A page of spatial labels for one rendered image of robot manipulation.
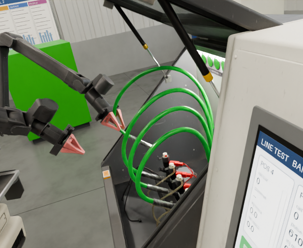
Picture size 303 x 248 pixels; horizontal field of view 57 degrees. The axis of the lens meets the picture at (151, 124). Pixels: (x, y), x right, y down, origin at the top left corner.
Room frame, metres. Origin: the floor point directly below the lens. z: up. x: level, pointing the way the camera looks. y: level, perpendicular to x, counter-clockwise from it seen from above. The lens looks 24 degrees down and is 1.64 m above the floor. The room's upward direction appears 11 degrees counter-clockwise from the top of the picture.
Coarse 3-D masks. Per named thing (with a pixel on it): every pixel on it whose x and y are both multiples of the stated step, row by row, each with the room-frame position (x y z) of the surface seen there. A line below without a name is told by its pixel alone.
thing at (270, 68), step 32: (256, 32) 0.56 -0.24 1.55; (288, 32) 0.50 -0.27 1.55; (224, 64) 0.59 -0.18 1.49; (256, 64) 0.48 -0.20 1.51; (288, 64) 0.40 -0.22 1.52; (224, 96) 0.57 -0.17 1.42; (256, 96) 0.46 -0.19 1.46; (288, 96) 0.38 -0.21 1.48; (224, 128) 0.54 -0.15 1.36; (224, 160) 0.51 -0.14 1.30; (224, 192) 0.49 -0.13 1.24; (224, 224) 0.47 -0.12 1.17
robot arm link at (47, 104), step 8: (40, 104) 0.85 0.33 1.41; (48, 104) 0.87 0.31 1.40; (56, 104) 0.89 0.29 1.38; (24, 112) 0.89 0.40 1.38; (32, 112) 0.85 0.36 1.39; (40, 112) 0.85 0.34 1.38; (48, 112) 0.85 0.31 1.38; (32, 120) 0.84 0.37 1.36; (40, 120) 0.85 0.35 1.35; (48, 120) 0.86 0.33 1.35; (16, 128) 0.81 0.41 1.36; (24, 128) 0.82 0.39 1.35
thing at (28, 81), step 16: (48, 48) 4.00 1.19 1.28; (64, 48) 4.07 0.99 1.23; (16, 64) 3.84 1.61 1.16; (32, 64) 3.91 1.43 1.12; (64, 64) 4.05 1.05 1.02; (16, 80) 3.81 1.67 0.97; (32, 80) 3.88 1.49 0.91; (48, 80) 3.95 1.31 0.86; (16, 96) 3.79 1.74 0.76; (32, 96) 3.86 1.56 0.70; (48, 96) 3.93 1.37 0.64; (64, 96) 4.00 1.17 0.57; (80, 96) 4.08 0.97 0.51; (64, 112) 3.98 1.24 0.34; (80, 112) 4.06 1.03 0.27; (64, 128) 3.95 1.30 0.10; (80, 128) 4.07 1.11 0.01
